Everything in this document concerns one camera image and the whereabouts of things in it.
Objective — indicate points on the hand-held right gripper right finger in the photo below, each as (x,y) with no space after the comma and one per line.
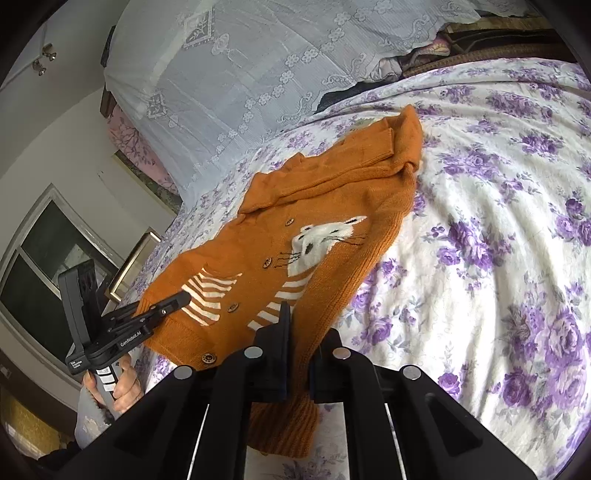
(325,369)

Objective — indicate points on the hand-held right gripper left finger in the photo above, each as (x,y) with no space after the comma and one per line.
(272,364)

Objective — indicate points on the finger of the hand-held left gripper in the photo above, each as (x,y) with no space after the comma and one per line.
(122,311)
(164,310)

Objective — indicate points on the orange knitted cat sweater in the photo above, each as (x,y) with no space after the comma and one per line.
(323,194)

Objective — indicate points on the person's left hand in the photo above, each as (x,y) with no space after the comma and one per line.
(127,387)

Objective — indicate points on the window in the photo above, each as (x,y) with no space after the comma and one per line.
(41,286)

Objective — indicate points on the olive patterned mat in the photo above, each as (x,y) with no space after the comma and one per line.
(147,182)

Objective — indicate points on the pink patterned cloth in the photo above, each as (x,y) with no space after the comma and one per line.
(134,147)

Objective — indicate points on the purple floral bedsheet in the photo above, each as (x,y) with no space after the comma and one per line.
(485,230)

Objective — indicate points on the white lace cover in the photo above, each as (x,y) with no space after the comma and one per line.
(231,69)

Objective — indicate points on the dark cloth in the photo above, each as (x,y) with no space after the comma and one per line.
(341,94)

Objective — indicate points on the folded pale bedding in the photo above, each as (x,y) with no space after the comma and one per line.
(415,53)

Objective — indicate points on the brown woven mat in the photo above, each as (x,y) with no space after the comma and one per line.
(508,55)

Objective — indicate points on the pale wooden frame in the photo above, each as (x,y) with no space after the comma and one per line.
(136,267)

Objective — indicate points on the metal wall hook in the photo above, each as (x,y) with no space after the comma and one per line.
(46,57)

